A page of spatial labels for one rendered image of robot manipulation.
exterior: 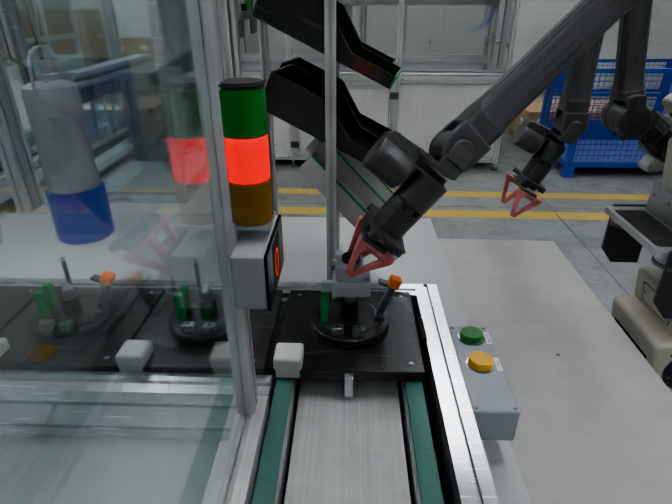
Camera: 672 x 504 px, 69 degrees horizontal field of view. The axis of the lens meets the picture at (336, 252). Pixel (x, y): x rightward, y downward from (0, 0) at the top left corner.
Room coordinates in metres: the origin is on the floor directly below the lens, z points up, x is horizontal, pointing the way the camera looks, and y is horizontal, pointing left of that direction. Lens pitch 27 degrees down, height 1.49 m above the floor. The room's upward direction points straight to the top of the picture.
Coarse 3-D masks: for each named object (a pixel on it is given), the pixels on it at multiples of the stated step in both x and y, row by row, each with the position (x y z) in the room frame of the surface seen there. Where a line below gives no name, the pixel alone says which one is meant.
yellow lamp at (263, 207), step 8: (232, 184) 0.52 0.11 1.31; (256, 184) 0.51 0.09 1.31; (264, 184) 0.52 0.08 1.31; (232, 192) 0.52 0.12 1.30; (240, 192) 0.51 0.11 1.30; (248, 192) 0.51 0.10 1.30; (256, 192) 0.51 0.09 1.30; (264, 192) 0.52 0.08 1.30; (232, 200) 0.52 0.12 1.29; (240, 200) 0.51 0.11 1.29; (248, 200) 0.51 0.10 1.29; (256, 200) 0.51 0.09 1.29; (264, 200) 0.52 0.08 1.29; (232, 208) 0.52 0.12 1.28; (240, 208) 0.51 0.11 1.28; (248, 208) 0.51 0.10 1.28; (256, 208) 0.51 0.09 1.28; (264, 208) 0.52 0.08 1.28; (272, 208) 0.53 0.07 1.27; (232, 216) 0.52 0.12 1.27; (240, 216) 0.51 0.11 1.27; (248, 216) 0.51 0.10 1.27; (256, 216) 0.51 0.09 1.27; (264, 216) 0.52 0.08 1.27; (272, 216) 0.53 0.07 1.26; (240, 224) 0.51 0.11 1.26; (248, 224) 0.51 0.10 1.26; (256, 224) 0.51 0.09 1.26
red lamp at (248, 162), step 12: (228, 144) 0.51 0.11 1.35; (240, 144) 0.51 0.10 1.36; (252, 144) 0.51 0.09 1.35; (264, 144) 0.52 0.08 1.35; (228, 156) 0.52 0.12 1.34; (240, 156) 0.51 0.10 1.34; (252, 156) 0.51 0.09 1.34; (264, 156) 0.52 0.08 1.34; (228, 168) 0.52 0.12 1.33; (240, 168) 0.51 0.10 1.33; (252, 168) 0.51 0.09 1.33; (264, 168) 0.52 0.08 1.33; (228, 180) 0.52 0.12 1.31; (240, 180) 0.51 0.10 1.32; (252, 180) 0.51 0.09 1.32; (264, 180) 0.52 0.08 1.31
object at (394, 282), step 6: (390, 276) 0.72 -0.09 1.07; (396, 276) 0.72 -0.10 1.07; (378, 282) 0.72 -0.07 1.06; (384, 282) 0.72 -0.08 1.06; (390, 282) 0.71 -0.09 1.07; (396, 282) 0.71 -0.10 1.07; (390, 288) 0.71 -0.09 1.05; (396, 288) 0.71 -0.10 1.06; (384, 294) 0.72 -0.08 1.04; (390, 294) 0.71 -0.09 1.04; (384, 300) 0.71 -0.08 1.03; (378, 306) 0.72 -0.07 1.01; (384, 306) 0.71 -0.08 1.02; (378, 312) 0.71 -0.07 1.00
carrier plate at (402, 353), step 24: (288, 312) 0.76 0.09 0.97; (408, 312) 0.76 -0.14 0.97; (288, 336) 0.69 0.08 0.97; (312, 336) 0.69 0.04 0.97; (408, 336) 0.69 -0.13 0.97; (312, 360) 0.63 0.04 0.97; (336, 360) 0.63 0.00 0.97; (360, 360) 0.63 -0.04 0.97; (384, 360) 0.63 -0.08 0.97; (408, 360) 0.63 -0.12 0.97
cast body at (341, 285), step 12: (348, 252) 0.73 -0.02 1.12; (336, 264) 0.70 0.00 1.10; (360, 264) 0.70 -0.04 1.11; (336, 276) 0.70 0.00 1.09; (348, 276) 0.70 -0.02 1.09; (360, 276) 0.70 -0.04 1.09; (324, 288) 0.71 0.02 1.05; (336, 288) 0.70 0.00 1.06; (348, 288) 0.70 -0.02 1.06; (360, 288) 0.70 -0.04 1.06
